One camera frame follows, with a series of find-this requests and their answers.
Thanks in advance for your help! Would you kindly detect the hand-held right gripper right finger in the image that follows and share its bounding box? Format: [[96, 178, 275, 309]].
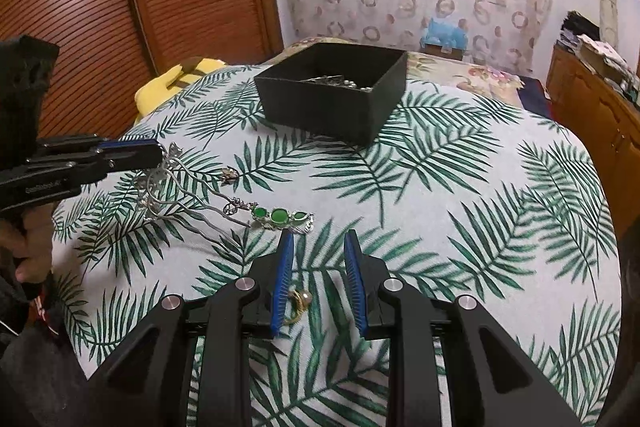
[[343, 229, 583, 427]]

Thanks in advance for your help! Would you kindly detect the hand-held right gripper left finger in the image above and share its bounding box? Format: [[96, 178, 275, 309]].
[[87, 229, 296, 427]]

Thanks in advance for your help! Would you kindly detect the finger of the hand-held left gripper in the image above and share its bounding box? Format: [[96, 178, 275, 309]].
[[36, 134, 163, 158], [22, 148, 166, 186]]

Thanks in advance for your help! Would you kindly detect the silver hair comb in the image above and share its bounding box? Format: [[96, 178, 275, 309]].
[[132, 142, 252, 234]]

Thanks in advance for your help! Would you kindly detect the gold pearl ring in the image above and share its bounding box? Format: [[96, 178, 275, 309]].
[[282, 287, 314, 326]]

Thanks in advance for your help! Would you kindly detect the green stone silver hairpin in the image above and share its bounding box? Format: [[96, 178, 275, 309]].
[[220, 196, 316, 236]]

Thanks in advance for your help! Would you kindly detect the black square box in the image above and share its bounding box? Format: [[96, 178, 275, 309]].
[[253, 42, 409, 143]]

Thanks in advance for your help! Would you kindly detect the white pearl necklace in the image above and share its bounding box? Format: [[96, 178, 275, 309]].
[[339, 78, 374, 94]]

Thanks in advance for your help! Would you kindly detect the person's left forearm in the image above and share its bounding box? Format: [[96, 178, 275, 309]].
[[0, 274, 101, 427]]

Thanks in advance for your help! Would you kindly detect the person's left hand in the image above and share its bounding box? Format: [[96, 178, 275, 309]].
[[0, 206, 55, 284]]

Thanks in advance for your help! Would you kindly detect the yellow plush toy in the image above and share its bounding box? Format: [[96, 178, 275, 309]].
[[134, 56, 227, 116]]

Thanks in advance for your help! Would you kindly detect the leaf print tablecloth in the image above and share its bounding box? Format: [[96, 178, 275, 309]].
[[50, 59, 624, 427]]

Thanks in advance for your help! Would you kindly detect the small cardboard box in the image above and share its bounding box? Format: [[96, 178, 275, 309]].
[[424, 42, 465, 60]]

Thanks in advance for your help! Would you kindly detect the blue plastic bag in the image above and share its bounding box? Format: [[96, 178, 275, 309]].
[[421, 15, 469, 49]]

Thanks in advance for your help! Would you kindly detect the wooden side cabinet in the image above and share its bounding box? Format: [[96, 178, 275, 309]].
[[544, 44, 640, 229]]

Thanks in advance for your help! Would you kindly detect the stack of dark clothes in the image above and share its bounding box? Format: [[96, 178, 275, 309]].
[[559, 10, 601, 53]]

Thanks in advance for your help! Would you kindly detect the white patterned cloth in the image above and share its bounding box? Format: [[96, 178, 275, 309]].
[[577, 34, 632, 74]]

